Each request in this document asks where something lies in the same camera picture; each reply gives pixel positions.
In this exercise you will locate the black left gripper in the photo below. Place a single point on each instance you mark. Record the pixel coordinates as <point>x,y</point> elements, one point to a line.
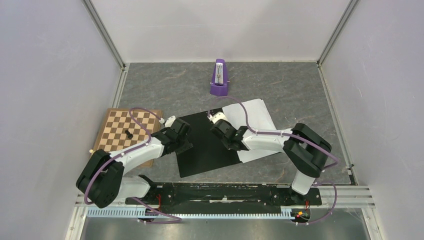
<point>187,145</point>

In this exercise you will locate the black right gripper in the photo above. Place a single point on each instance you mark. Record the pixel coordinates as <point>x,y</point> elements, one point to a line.
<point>224,143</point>

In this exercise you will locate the blue black file folder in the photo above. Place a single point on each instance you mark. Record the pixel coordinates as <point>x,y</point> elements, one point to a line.
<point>207,152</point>

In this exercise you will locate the white paper sheets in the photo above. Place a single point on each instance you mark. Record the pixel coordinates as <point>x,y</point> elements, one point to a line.
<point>258,118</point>

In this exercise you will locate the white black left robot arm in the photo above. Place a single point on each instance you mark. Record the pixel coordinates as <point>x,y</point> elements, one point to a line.
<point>102,179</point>

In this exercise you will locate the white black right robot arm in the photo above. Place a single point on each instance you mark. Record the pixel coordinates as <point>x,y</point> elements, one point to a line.
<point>307,150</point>

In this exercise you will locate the black chess piece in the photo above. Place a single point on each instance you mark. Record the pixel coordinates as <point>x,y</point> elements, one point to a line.
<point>129,135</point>

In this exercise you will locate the purple metronome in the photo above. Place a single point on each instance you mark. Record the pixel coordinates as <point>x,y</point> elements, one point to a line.
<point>219,84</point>

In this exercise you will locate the wooden chessboard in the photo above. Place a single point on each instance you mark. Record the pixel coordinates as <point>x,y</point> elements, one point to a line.
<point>119,131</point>

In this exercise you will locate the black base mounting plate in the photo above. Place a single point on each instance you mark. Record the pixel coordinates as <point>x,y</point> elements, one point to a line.
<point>177,192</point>

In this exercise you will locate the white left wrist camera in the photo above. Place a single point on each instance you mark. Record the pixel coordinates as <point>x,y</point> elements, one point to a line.
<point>168,122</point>

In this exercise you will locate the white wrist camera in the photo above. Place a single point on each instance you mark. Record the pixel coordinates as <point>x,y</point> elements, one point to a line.
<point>168,122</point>
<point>216,117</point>

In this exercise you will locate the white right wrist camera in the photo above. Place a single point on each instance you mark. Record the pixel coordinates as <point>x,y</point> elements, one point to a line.
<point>216,117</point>

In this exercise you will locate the aluminium frame rail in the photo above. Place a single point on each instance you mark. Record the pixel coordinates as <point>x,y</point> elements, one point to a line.
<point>344,197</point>

